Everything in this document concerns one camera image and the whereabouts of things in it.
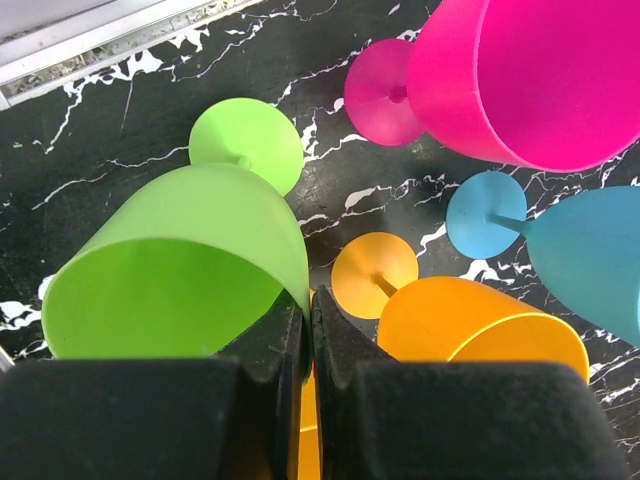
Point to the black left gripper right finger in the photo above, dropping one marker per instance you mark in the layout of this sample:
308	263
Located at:
380	418

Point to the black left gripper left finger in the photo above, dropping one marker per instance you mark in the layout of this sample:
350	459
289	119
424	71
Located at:
233	415

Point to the yellow-base orange wine glass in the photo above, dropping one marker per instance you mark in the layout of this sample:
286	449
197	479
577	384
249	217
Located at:
309	455

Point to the green wine glass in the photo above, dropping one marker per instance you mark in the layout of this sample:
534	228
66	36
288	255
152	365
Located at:
196	256

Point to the blue wine glass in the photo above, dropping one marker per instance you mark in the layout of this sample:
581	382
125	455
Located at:
584	249

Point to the magenta wine glass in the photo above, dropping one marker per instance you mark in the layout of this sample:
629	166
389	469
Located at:
548	85

